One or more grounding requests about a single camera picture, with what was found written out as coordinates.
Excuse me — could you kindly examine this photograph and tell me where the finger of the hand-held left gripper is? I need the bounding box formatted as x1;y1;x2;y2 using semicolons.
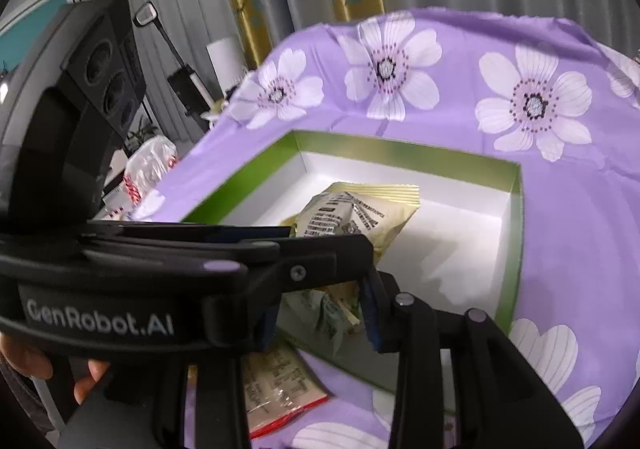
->
202;234;377;349
87;222;293;244

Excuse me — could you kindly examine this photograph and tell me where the clear red-edged snack packet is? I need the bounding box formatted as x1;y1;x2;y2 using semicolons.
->
242;344;331;440

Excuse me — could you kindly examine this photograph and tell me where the purple floral tablecloth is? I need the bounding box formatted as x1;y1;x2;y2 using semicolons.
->
132;6;640;449

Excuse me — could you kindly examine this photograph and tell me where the white board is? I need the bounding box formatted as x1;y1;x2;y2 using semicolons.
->
206;36;242;98

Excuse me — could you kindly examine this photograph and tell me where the green cardboard box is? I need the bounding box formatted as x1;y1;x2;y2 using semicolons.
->
180;129;524;416

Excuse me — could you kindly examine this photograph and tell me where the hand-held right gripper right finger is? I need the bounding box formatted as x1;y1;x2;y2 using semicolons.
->
361;271;583;449

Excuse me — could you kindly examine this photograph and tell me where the white plastic bag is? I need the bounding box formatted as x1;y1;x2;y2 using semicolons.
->
122;136;179;216

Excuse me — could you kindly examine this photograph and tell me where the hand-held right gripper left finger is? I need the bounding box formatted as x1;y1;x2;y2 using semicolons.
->
155;304;277;449

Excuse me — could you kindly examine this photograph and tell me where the black upright vacuum cleaner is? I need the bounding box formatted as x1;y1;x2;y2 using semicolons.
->
134;2;212;131

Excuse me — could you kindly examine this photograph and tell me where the pale yellow snack packet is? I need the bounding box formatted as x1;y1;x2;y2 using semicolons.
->
282;182;421;275

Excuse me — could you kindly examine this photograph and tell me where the grey foil snack packet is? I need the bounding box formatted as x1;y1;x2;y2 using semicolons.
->
277;279;366;342

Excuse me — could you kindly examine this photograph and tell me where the person's left hand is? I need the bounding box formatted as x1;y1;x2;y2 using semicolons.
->
0;334;111;406

